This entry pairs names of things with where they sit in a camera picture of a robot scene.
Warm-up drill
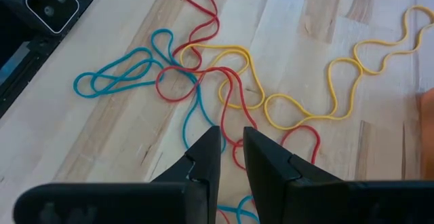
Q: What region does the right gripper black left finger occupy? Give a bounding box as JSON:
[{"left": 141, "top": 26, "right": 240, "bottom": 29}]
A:
[{"left": 151, "top": 125, "right": 222, "bottom": 224}]

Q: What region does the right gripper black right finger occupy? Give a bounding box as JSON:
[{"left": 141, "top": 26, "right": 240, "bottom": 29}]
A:
[{"left": 243, "top": 126, "right": 342, "bottom": 224}]

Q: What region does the blue rubber band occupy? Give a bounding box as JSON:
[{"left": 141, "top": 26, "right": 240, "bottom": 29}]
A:
[
  {"left": 216, "top": 194, "right": 261, "bottom": 224},
  {"left": 151, "top": 29, "right": 227, "bottom": 154},
  {"left": 73, "top": 46, "right": 164, "bottom": 99}
]

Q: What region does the red rubber band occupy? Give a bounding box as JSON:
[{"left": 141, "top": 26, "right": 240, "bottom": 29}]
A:
[
  {"left": 172, "top": 0, "right": 220, "bottom": 71},
  {"left": 155, "top": 65, "right": 258, "bottom": 171},
  {"left": 279, "top": 124, "right": 321, "bottom": 166}
]

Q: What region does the yellow rubber band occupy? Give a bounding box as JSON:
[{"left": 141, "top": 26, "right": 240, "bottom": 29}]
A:
[
  {"left": 178, "top": 43, "right": 266, "bottom": 111},
  {"left": 263, "top": 5, "right": 434, "bottom": 132}
]

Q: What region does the orange translucent plastic bin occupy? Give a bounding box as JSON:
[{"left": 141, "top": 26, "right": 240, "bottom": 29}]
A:
[{"left": 419, "top": 88, "right": 434, "bottom": 181}]

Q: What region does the black table-level camera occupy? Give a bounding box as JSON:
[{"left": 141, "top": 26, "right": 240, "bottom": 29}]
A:
[{"left": 0, "top": 0, "right": 81, "bottom": 35}]

